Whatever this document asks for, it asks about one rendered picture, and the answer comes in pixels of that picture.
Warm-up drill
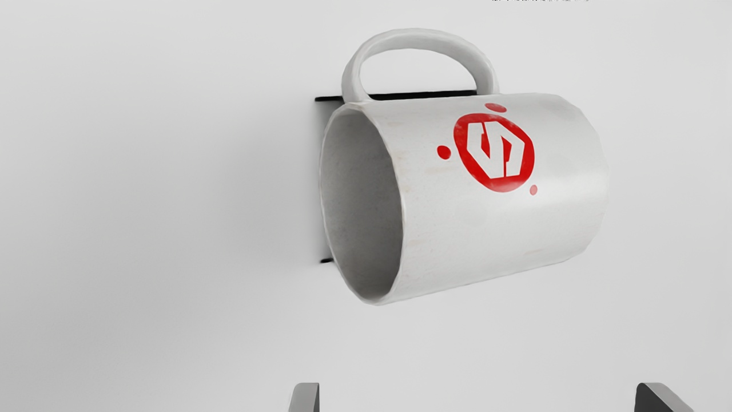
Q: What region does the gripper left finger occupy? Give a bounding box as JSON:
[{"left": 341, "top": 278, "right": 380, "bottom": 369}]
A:
[{"left": 288, "top": 382, "right": 320, "bottom": 412}]

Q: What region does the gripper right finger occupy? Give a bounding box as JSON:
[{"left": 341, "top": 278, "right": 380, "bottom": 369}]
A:
[{"left": 634, "top": 382, "right": 695, "bottom": 412}]

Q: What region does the white mug with red print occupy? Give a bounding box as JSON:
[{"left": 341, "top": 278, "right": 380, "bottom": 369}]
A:
[{"left": 319, "top": 28, "right": 610, "bottom": 306}]

